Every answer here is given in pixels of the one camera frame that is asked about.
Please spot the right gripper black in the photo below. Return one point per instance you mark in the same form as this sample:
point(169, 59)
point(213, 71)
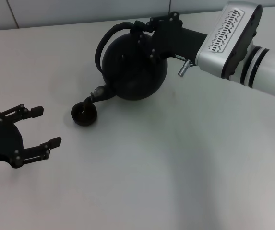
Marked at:
point(175, 38)

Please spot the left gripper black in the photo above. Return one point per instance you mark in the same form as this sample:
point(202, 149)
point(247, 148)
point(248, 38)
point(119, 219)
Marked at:
point(3, 143)

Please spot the small dark teacup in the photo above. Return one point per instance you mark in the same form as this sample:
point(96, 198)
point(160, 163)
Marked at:
point(84, 119)

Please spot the silver connector plug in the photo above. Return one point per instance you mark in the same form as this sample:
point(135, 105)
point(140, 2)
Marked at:
point(184, 68)

